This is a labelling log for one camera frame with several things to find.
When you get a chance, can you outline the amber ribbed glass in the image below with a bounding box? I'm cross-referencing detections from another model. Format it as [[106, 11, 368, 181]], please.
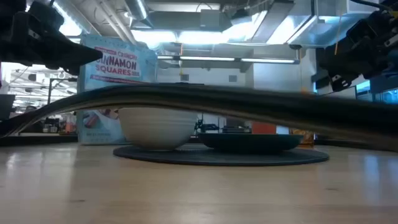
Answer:
[[290, 129, 315, 147]]

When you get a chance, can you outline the black toaster power cable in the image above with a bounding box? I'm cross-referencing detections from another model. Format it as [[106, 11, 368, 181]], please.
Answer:
[[0, 82, 398, 153]]

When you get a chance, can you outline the hanging light bar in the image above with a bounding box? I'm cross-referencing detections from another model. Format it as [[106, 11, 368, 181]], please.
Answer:
[[157, 55, 301, 65]]

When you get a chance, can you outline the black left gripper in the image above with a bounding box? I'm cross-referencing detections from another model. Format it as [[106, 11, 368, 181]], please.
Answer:
[[0, 0, 103, 75]]

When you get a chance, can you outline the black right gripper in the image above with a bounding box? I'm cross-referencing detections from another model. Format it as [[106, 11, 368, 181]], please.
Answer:
[[317, 11, 398, 93]]

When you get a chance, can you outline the teal plate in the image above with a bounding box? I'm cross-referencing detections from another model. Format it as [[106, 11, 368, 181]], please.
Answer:
[[197, 133, 304, 153]]

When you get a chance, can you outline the dark round placemat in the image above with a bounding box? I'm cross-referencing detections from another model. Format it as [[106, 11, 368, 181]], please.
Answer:
[[113, 144, 330, 166]]

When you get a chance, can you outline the blue cinnamon squares cereal box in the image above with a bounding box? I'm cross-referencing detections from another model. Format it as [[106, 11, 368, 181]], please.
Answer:
[[76, 33, 159, 146]]

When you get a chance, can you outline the white ceramic bowl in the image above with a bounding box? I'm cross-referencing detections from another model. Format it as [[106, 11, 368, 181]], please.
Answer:
[[118, 107, 199, 151]]

